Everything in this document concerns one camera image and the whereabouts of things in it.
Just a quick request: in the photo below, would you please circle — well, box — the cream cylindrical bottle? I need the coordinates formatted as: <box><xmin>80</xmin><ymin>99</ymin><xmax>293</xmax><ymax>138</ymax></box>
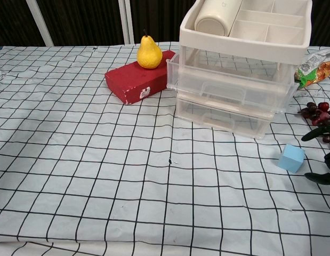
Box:
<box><xmin>194</xmin><ymin>0</ymin><xmax>244</xmax><ymax>37</ymax></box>

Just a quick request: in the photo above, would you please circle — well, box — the yellow pear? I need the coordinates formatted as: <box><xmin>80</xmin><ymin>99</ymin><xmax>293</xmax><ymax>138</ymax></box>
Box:
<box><xmin>136</xmin><ymin>29</ymin><xmax>163</xmax><ymax>70</ymax></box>

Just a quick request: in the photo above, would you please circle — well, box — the red rectangular box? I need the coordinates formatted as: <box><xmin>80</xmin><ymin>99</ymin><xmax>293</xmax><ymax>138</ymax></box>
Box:
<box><xmin>104</xmin><ymin>49</ymin><xmax>176</xmax><ymax>106</ymax></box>

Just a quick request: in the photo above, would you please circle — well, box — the dark red grape bunch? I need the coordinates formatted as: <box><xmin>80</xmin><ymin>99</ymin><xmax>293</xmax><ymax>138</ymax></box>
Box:
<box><xmin>297</xmin><ymin>100</ymin><xmax>330</xmax><ymax>146</ymax></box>

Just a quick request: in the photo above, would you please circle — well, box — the clear plastic drawer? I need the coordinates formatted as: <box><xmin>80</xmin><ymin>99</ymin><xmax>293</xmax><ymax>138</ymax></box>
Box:
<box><xmin>176</xmin><ymin>93</ymin><xmax>275</xmax><ymax>139</ymax></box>
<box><xmin>166</xmin><ymin>52</ymin><xmax>299</xmax><ymax>113</ymax></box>

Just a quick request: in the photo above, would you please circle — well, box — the white black checkered tablecloth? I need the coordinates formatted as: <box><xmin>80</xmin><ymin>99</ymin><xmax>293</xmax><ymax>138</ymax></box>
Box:
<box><xmin>0</xmin><ymin>44</ymin><xmax>330</xmax><ymax>256</ymax></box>

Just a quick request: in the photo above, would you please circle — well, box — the black partition screen white frame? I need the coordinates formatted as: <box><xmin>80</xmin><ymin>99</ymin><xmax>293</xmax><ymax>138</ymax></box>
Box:
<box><xmin>0</xmin><ymin>0</ymin><xmax>197</xmax><ymax>47</ymax></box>

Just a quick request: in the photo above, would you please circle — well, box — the light blue cube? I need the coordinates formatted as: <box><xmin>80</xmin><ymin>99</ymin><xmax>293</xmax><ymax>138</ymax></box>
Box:
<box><xmin>277</xmin><ymin>143</ymin><xmax>306</xmax><ymax>173</ymax></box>

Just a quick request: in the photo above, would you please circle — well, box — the green snack bag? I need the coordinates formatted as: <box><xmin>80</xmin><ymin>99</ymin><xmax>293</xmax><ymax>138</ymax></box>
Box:
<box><xmin>294</xmin><ymin>47</ymin><xmax>330</xmax><ymax>89</ymax></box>

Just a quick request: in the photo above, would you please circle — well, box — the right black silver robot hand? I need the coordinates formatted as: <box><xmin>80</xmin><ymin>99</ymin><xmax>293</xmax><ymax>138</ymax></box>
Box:
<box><xmin>301</xmin><ymin>124</ymin><xmax>330</xmax><ymax>186</ymax></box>

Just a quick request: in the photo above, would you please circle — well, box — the clear plastic drawer organizer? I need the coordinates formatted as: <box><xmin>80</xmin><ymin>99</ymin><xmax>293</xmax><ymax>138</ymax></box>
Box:
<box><xmin>176</xmin><ymin>0</ymin><xmax>314</xmax><ymax>139</ymax></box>

